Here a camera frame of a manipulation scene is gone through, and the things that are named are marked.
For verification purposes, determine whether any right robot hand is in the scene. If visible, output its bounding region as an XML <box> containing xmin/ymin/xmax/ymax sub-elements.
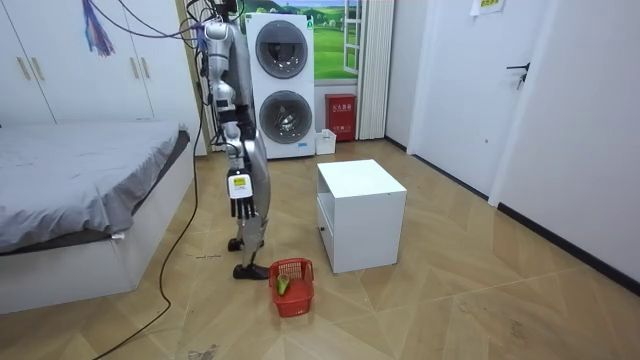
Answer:
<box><xmin>227</xmin><ymin>168</ymin><xmax>257</xmax><ymax>221</ymax></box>

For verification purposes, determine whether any red plastic basket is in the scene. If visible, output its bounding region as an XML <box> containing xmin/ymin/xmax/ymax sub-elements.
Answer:
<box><xmin>268</xmin><ymin>257</ymin><xmax>316</xmax><ymax>319</ymax></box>

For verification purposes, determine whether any small white bin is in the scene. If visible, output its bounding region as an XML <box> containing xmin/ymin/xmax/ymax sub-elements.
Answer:
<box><xmin>314</xmin><ymin>128</ymin><xmax>338</xmax><ymax>156</ymax></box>

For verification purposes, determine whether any robot body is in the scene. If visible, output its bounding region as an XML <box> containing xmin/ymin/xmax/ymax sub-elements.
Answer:
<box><xmin>199</xmin><ymin>0</ymin><xmax>257</xmax><ymax>144</ymax></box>

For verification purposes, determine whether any red fire equipment box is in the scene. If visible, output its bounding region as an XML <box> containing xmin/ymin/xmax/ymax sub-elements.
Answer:
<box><xmin>324</xmin><ymin>93</ymin><xmax>358</xmax><ymax>143</ymax></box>

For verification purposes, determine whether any white bedside cabinet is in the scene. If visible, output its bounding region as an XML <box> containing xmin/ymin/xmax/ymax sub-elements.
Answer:
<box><xmin>316</xmin><ymin>159</ymin><xmax>408</xmax><ymax>275</ymax></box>

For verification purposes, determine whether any white washing machine tower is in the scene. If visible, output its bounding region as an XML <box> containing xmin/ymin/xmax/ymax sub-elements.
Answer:
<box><xmin>244</xmin><ymin>12</ymin><xmax>317</xmax><ymax>160</ymax></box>

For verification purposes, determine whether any grey bed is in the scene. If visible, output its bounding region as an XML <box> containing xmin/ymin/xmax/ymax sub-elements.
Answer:
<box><xmin>0</xmin><ymin>119</ymin><xmax>195</xmax><ymax>316</ymax></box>

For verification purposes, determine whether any white pleated curtain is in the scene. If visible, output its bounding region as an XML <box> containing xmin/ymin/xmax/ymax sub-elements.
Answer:
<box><xmin>356</xmin><ymin>0</ymin><xmax>396</xmax><ymax>141</ymax></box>

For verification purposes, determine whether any white wardrobe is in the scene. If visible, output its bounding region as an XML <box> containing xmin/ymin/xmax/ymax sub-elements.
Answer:
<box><xmin>0</xmin><ymin>0</ymin><xmax>207</xmax><ymax>157</ymax></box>

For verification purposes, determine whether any white door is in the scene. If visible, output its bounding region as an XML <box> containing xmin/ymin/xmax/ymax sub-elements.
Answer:
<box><xmin>407</xmin><ymin>0</ymin><xmax>552</xmax><ymax>201</ymax></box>

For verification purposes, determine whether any black floor cable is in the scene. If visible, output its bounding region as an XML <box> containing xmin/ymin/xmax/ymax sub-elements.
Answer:
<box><xmin>93</xmin><ymin>74</ymin><xmax>207</xmax><ymax>360</ymax></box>

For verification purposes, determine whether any landscape wall poster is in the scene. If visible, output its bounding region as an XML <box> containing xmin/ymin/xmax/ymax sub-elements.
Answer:
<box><xmin>239</xmin><ymin>0</ymin><xmax>362</xmax><ymax>81</ymax></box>

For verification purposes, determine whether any cable bundle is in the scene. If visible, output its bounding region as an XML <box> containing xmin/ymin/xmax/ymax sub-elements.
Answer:
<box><xmin>81</xmin><ymin>0</ymin><xmax>217</xmax><ymax>57</ymax></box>

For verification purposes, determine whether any paper wall sign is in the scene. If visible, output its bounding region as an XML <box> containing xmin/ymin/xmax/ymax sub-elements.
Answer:
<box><xmin>469</xmin><ymin>0</ymin><xmax>506</xmax><ymax>17</ymax></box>

